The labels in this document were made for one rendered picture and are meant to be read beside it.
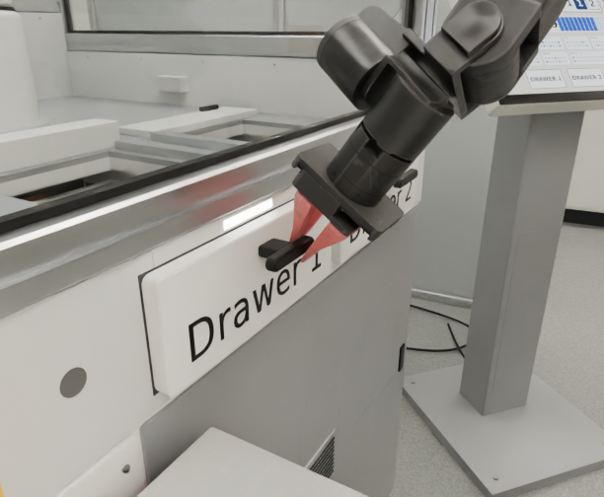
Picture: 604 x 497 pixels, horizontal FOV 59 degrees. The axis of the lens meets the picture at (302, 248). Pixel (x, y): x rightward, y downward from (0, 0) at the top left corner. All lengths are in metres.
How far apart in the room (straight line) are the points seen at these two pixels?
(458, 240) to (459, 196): 0.18
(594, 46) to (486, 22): 1.00
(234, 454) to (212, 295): 0.14
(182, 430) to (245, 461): 0.07
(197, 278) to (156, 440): 0.15
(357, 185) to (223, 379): 0.24
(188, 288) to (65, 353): 0.11
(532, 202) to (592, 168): 2.04
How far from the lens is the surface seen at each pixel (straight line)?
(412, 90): 0.44
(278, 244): 0.52
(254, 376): 0.61
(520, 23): 0.45
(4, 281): 0.36
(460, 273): 2.33
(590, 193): 3.52
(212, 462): 0.50
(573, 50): 1.38
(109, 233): 0.40
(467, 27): 0.44
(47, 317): 0.38
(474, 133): 2.16
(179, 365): 0.47
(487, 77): 0.45
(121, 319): 0.43
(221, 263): 0.47
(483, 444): 1.65
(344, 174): 0.46
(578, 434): 1.78
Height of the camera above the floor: 1.11
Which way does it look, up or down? 23 degrees down
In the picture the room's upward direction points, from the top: straight up
